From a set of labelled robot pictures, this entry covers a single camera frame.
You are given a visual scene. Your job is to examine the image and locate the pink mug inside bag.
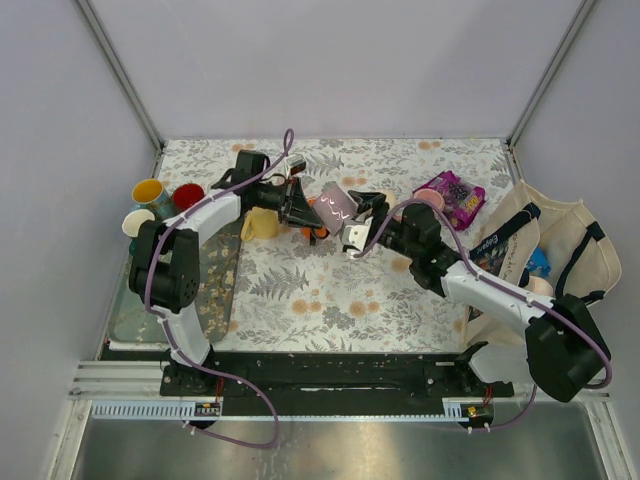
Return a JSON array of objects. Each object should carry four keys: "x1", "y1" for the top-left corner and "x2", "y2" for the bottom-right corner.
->
[{"x1": 526, "y1": 276, "x2": 554, "y2": 297}]

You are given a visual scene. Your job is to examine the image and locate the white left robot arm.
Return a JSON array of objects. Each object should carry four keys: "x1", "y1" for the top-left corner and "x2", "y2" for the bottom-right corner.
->
[{"x1": 128, "y1": 150, "x2": 323, "y2": 395}]

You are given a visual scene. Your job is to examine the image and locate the pink floral mug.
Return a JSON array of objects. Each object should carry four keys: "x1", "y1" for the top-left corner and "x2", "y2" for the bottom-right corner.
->
[{"x1": 413, "y1": 188, "x2": 446, "y2": 212}]

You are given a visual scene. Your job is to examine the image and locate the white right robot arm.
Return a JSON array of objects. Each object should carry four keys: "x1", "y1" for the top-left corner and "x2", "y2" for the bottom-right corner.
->
[{"x1": 341, "y1": 190, "x2": 613, "y2": 402}]

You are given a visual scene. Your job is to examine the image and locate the blue packet inside bag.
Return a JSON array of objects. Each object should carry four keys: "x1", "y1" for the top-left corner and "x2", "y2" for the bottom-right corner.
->
[{"x1": 526, "y1": 247, "x2": 551, "y2": 278}]

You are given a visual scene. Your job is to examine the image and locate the yellow mug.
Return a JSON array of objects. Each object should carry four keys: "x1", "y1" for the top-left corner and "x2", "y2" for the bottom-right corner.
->
[{"x1": 240, "y1": 207, "x2": 279, "y2": 242}]

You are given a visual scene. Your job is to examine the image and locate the red mug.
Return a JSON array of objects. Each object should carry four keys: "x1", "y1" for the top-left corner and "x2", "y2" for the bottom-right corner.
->
[{"x1": 172, "y1": 183, "x2": 205, "y2": 213}]

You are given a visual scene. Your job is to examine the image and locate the cream floral mug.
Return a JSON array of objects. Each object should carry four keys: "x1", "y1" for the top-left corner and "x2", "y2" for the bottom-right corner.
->
[{"x1": 379, "y1": 189, "x2": 397, "y2": 209}]

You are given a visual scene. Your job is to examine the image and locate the dark teal mug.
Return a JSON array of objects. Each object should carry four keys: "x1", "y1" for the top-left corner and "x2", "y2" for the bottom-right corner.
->
[{"x1": 121, "y1": 208, "x2": 155, "y2": 256}]

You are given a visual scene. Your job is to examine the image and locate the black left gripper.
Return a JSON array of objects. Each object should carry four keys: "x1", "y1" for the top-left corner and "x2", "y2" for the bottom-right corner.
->
[{"x1": 254, "y1": 176, "x2": 323, "y2": 230}]

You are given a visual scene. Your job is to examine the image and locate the purple candy bag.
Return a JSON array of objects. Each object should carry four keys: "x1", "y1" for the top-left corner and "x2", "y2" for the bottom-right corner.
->
[{"x1": 425, "y1": 170, "x2": 486, "y2": 231}]

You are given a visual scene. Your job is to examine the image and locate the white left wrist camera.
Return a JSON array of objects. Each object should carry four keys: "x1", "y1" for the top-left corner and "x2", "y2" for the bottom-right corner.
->
[{"x1": 285, "y1": 154, "x2": 307, "y2": 176}]

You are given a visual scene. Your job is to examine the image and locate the green floral tray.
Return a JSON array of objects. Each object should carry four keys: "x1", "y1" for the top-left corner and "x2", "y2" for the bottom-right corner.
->
[{"x1": 106, "y1": 218, "x2": 244, "y2": 351}]

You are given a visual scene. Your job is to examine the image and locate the cream canvas tote bag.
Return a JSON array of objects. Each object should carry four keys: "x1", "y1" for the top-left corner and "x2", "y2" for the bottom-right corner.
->
[{"x1": 460, "y1": 179, "x2": 623, "y2": 351}]

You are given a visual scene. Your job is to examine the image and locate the blue floral mug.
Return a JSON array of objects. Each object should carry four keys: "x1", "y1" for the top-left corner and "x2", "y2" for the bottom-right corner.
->
[{"x1": 131, "y1": 178, "x2": 178, "y2": 220}]

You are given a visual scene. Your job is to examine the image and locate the lilac mug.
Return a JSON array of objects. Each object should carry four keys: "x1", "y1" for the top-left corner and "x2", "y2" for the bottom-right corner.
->
[{"x1": 312, "y1": 184, "x2": 357, "y2": 235}]

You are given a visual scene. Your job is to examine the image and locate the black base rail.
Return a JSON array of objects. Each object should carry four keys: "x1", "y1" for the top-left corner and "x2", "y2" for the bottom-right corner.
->
[{"x1": 159, "y1": 352, "x2": 515, "y2": 399}]

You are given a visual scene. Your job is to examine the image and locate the white cable duct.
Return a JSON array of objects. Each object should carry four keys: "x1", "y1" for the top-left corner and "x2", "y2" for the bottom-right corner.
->
[{"x1": 91, "y1": 400, "x2": 222, "y2": 421}]

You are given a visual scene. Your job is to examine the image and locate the orange mug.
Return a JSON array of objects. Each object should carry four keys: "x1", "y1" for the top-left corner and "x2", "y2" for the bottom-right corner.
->
[{"x1": 301, "y1": 227, "x2": 329, "y2": 246}]

